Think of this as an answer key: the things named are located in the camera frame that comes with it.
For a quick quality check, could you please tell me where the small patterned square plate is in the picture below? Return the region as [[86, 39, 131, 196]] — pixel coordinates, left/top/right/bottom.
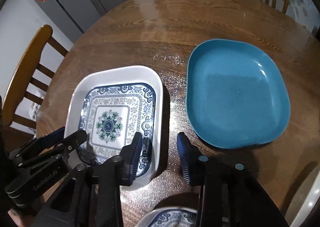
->
[[65, 65, 163, 191]]

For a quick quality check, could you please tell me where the blue square plate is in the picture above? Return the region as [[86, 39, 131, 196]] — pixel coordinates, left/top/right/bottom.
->
[[186, 39, 291, 149]]

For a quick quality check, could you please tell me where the large patterned square plate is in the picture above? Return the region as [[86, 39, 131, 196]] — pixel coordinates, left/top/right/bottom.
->
[[136, 206, 197, 227]]

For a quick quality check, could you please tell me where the wooden chair at left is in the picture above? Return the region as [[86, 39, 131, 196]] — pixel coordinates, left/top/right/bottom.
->
[[2, 25, 68, 129]]

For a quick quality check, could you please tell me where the white oval dish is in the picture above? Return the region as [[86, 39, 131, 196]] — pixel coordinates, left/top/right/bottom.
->
[[286, 176, 319, 226]]

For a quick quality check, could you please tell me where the person's left hand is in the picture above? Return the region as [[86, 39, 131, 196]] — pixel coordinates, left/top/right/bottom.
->
[[8, 209, 34, 227]]

